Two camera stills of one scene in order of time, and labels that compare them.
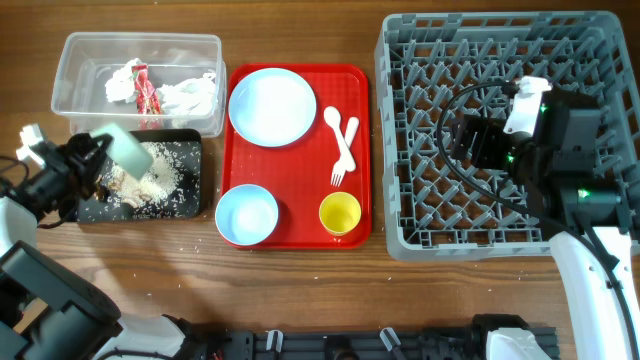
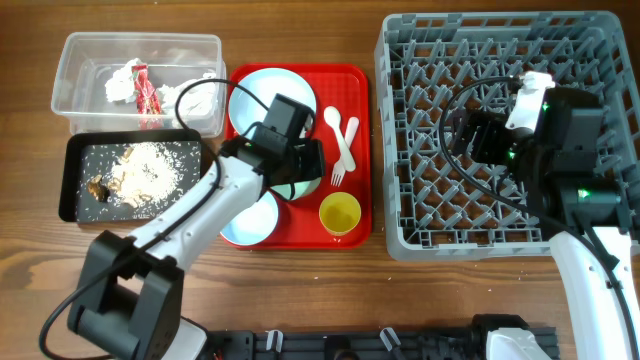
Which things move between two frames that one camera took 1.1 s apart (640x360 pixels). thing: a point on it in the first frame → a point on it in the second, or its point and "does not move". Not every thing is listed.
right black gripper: (489, 132) does not move
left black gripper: (67, 162) → (313, 162)
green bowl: (124, 152) → (300, 189)
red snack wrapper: (148, 98) does not move
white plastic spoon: (332, 117) does not move
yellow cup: (339, 213) does not move
